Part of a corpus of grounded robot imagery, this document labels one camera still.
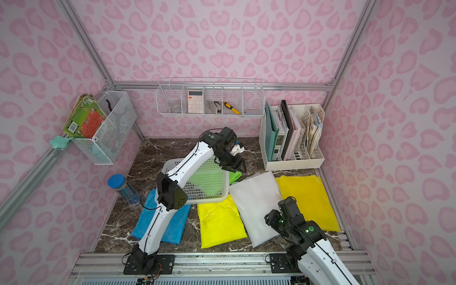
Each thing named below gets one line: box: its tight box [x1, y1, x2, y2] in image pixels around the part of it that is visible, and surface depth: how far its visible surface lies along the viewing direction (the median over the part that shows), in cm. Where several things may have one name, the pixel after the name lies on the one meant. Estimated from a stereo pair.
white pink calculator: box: [187, 90, 204, 114], surface depth 97 cm
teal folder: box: [264, 101, 280, 163], surface depth 87 cm
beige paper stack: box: [308, 105, 323, 158], surface depth 95 cm
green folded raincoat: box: [185, 166, 243, 198], surface depth 94 cm
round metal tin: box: [169, 104, 182, 114], surface depth 98 cm
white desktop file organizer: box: [258, 103, 325, 172], surface depth 100 cm
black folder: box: [281, 99, 294, 161], surface depth 92 cm
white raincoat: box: [229, 171, 283, 248], surface depth 90 cm
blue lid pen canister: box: [106, 173, 142, 207], surface depth 80 cm
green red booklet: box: [61, 93, 108, 139], surface depth 72 cm
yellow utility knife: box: [222, 101, 242, 115], surface depth 100 cm
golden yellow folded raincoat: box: [275, 175, 341, 232], surface depth 95 cm
